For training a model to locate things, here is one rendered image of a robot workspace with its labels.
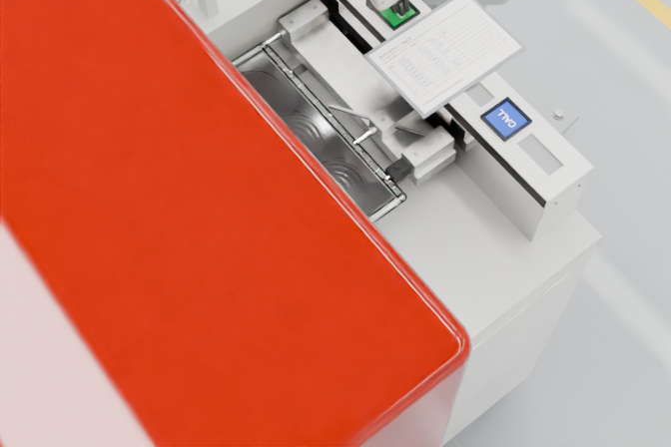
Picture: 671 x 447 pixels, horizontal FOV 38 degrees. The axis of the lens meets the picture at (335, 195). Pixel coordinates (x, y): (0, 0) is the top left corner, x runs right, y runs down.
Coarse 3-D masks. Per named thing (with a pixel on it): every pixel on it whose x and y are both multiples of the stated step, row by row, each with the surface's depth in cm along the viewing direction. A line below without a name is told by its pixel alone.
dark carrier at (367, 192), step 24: (264, 72) 158; (264, 96) 156; (288, 96) 156; (288, 120) 154; (312, 120) 154; (312, 144) 152; (336, 144) 152; (336, 168) 150; (360, 168) 150; (360, 192) 148; (384, 192) 148
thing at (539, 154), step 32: (352, 0) 157; (416, 0) 157; (384, 32) 154; (480, 96) 149; (512, 96) 148; (480, 128) 146; (544, 128) 145; (512, 160) 143; (544, 160) 143; (576, 160) 143; (544, 192) 140; (576, 192) 146; (544, 224) 149
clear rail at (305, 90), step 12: (264, 48) 160; (276, 60) 159; (288, 72) 158; (300, 84) 157; (312, 96) 156; (324, 108) 155; (336, 120) 154; (348, 132) 153; (348, 144) 152; (360, 156) 151; (372, 168) 150; (384, 180) 149; (396, 192) 147
